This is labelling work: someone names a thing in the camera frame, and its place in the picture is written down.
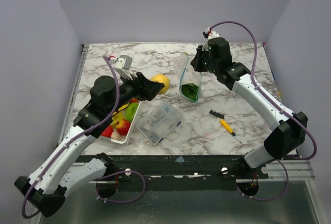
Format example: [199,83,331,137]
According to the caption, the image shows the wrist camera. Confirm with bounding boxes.
[114,55,132,78]
[203,27,220,46]

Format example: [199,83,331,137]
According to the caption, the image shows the white garlic bulb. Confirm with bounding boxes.
[111,130,122,140]

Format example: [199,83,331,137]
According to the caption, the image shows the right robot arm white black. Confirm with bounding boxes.
[190,37,308,178]

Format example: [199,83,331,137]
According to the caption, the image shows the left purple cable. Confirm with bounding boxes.
[22,55,146,219]

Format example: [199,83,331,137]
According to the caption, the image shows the black bit holder strip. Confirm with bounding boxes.
[209,110,224,119]

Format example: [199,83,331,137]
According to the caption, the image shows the yellow handled screwdriver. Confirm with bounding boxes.
[220,119,242,144]

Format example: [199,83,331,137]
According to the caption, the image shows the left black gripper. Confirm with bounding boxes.
[107,70,163,114]

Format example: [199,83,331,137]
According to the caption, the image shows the purple cable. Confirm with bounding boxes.
[203,21,318,201]
[22,55,146,219]

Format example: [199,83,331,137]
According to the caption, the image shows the yellow lemon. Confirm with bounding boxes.
[151,74,170,95]

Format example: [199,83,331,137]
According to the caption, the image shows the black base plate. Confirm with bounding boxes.
[74,154,305,191]

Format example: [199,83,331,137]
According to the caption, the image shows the red strawberry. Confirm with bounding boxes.
[101,126,114,138]

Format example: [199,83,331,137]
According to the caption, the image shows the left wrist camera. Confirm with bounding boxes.
[114,55,132,78]

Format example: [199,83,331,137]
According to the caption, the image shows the white perforated plastic basket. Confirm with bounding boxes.
[99,98,141,144]

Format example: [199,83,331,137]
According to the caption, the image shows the clear plastic screw box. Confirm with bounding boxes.
[136,102,183,145]

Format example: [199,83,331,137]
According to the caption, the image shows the yellow banana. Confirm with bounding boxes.
[118,103,130,111]

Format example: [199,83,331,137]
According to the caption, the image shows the clear zip top bag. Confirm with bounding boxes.
[176,52,202,103]

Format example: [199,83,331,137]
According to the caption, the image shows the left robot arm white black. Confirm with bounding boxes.
[14,72,168,217]

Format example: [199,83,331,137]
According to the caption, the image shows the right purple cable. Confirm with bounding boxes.
[203,21,318,201]

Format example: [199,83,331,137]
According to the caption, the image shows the red yellow apple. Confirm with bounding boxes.
[116,119,131,136]

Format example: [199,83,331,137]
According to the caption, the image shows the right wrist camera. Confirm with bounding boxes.
[203,27,220,46]

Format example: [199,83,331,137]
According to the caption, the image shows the green leafy vegetable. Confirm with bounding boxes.
[180,83,200,102]

